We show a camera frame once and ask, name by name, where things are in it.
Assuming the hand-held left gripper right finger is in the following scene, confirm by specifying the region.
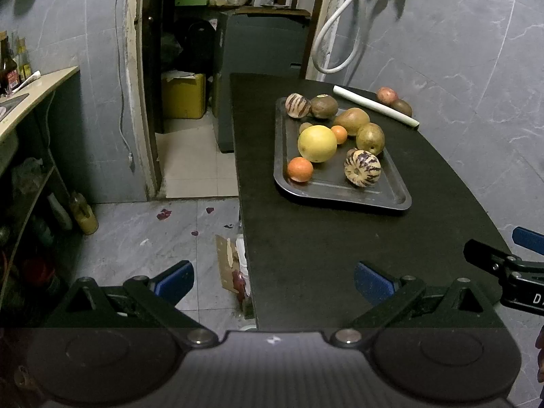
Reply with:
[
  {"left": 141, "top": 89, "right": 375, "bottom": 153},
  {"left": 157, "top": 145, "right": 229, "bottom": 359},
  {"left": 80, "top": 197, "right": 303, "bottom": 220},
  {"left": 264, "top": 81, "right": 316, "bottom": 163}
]
[{"left": 331, "top": 261, "right": 506, "bottom": 348}]

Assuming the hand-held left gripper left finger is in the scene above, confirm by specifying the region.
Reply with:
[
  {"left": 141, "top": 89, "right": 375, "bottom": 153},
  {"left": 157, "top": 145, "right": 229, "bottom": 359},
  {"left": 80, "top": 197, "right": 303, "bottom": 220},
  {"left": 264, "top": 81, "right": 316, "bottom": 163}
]
[{"left": 42, "top": 260, "right": 218, "bottom": 349}]

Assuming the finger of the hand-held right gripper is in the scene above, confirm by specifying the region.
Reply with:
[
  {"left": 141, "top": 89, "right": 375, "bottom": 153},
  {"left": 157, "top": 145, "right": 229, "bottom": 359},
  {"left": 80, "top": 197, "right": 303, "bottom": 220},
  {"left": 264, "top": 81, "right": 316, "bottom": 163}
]
[
  {"left": 512, "top": 226, "right": 544, "bottom": 256},
  {"left": 463, "top": 239, "right": 518, "bottom": 280}
]

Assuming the metal baking tray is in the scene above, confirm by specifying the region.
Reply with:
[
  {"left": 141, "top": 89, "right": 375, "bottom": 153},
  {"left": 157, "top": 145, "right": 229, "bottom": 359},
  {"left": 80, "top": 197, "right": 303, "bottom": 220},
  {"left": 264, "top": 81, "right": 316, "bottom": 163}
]
[{"left": 274, "top": 96, "right": 413, "bottom": 211}]

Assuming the striped pepino melon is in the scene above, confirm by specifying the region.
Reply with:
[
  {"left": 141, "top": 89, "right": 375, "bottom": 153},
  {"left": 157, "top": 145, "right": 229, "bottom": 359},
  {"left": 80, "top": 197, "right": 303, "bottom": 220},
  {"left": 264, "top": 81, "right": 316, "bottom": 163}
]
[
  {"left": 343, "top": 150, "right": 382, "bottom": 188},
  {"left": 285, "top": 93, "right": 312, "bottom": 119}
]

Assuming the green-yellow pear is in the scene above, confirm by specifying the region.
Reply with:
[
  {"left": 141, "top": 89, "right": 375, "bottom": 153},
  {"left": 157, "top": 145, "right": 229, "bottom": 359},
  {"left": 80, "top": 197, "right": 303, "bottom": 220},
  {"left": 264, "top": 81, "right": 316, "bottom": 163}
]
[{"left": 356, "top": 122, "right": 386, "bottom": 156}]

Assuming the yellow grapefruit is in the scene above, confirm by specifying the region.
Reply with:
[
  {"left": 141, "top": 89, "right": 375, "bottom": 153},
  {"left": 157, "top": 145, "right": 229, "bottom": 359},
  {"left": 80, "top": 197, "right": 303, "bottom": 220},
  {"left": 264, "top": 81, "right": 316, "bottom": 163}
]
[{"left": 297, "top": 125, "right": 338, "bottom": 163}]

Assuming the brown kiwi with sticker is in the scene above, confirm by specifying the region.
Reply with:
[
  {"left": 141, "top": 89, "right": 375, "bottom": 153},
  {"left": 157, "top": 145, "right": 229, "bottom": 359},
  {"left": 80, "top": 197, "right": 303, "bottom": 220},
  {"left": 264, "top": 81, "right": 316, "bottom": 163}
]
[{"left": 310, "top": 95, "right": 339, "bottom": 120}]

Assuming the cardboard piece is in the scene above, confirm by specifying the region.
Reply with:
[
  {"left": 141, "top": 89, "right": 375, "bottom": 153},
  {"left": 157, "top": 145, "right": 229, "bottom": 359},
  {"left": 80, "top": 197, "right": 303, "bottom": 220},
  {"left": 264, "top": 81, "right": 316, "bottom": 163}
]
[{"left": 215, "top": 235, "right": 251, "bottom": 294}]

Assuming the yellow floor bottle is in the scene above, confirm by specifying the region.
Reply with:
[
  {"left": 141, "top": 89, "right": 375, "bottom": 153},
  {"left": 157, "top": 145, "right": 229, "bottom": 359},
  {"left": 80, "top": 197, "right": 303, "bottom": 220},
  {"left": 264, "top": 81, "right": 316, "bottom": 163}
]
[{"left": 69, "top": 191, "right": 99, "bottom": 235}]

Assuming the white floor bottle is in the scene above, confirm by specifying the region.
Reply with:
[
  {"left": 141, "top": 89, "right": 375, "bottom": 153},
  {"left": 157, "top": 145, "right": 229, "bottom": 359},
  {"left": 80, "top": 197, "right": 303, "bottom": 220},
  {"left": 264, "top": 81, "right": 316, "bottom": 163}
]
[{"left": 47, "top": 192, "right": 73, "bottom": 231}]

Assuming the brown-yellow pear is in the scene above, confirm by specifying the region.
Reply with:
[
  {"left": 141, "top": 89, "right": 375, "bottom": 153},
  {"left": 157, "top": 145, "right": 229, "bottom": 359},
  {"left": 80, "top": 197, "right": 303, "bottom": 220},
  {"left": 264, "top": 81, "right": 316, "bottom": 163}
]
[{"left": 333, "top": 107, "right": 370, "bottom": 137}]

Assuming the yellow plastic box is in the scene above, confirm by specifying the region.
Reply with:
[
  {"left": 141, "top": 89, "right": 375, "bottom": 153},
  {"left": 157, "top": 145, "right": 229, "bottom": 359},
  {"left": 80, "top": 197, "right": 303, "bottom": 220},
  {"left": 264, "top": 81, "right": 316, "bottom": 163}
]
[{"left": 161, "top": 72, "right": 207, "bottom": 120}]

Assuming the white paper roll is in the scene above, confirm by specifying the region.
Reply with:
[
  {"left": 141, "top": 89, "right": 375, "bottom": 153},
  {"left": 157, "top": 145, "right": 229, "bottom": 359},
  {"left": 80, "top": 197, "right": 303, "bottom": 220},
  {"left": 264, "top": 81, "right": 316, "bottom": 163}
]
[{"left": 333, "top": 85, "right": 421, "bottom": 129}]

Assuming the beige kitchen counter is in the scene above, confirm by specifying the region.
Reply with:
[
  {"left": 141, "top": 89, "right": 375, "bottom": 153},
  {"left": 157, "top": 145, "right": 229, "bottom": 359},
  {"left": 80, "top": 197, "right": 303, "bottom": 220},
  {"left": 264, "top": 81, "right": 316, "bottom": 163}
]
[{"left": 0, "top": 66, "right": 81, "bottom": 145}]

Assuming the dark grey cabinet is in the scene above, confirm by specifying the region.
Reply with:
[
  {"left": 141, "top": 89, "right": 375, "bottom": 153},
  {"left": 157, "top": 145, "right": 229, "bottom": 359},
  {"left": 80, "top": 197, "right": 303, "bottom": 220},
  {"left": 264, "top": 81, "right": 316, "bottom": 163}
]
[{"left": 215, "top": 8, "right": 311, "bottom": 154}]

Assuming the yellow oil bottle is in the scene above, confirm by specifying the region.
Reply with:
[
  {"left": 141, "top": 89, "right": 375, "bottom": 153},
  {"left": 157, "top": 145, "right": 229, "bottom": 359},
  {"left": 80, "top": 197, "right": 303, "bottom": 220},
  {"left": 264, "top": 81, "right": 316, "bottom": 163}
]
[{"left": 17, "top": 38, "right": 33, "bottom": 81}]

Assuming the dark sauce bottle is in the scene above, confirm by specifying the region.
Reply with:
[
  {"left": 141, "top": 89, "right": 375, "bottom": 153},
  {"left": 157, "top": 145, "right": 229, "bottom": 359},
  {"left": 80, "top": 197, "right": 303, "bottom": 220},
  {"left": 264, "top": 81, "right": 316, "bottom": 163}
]
[{"left": 0, "top": 32, "right": 18, "bottom": 95}]

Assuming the white wall cable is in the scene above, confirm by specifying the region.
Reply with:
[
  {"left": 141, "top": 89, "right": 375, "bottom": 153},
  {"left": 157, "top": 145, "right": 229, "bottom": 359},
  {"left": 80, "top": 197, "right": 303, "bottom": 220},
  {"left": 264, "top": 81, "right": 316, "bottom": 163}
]
[{"left": 117, "top": 0, "right": 137, "bottom": 173}]

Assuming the white door frame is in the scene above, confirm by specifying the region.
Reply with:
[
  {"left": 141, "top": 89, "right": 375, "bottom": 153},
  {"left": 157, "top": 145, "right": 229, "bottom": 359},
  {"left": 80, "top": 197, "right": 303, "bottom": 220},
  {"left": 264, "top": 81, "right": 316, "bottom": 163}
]
[{"left": 125, "top": 0, "right": 163, "bottom": 200}]

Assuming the white flexible hose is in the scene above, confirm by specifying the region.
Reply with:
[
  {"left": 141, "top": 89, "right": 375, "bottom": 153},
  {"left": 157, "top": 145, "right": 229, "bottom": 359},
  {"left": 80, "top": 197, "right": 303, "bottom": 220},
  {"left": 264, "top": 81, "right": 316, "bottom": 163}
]
[{"left": 311, "top": 0, "right": 370, "bottom": 74}]

